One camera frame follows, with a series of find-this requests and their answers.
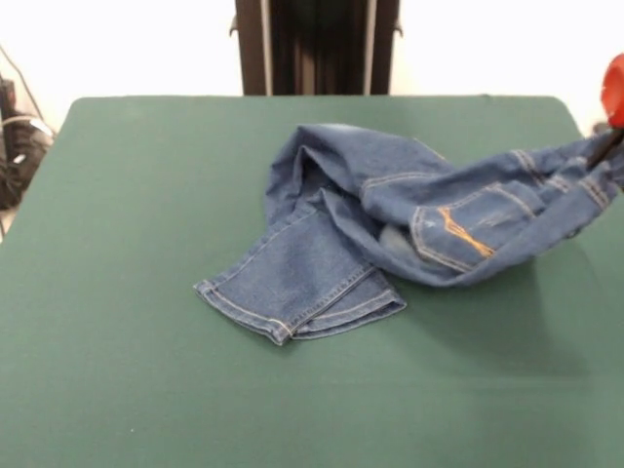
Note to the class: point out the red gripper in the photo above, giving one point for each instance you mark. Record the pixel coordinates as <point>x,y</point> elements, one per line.
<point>615,92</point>

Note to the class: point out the blue denim jeans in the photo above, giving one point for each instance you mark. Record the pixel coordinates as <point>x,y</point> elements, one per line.
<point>312,273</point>

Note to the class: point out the dark green table cloth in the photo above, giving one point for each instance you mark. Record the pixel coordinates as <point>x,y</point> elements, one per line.
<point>122,219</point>

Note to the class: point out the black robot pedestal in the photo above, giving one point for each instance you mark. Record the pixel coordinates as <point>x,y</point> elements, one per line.
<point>253,49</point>

